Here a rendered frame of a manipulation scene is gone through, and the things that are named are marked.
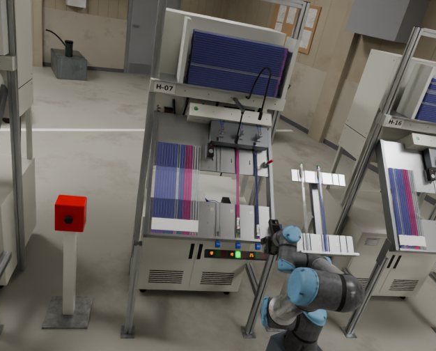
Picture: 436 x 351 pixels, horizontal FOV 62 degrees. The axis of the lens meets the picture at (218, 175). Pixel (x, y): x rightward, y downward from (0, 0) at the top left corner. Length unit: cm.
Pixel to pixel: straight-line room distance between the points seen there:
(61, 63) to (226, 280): 578
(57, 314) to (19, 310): 21
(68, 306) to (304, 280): 158
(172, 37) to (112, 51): 650
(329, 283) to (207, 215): 92
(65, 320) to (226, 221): 112
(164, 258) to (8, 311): 93
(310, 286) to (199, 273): 139
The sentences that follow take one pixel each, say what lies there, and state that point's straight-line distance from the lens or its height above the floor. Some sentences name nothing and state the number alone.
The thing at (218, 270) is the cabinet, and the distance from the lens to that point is 248.
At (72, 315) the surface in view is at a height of 1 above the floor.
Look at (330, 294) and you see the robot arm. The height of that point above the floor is 109.
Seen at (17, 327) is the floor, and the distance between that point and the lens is 246.
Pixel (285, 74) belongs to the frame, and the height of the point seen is 152.
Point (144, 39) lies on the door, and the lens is 876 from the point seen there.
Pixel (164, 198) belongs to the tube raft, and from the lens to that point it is 192.
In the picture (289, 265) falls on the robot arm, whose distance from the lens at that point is 157.
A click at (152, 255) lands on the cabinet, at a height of 34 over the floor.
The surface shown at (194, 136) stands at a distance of 210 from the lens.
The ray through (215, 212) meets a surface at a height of 81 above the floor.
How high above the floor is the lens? 181
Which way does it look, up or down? 25 degrees down
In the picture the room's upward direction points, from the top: 12 degrees clockwise
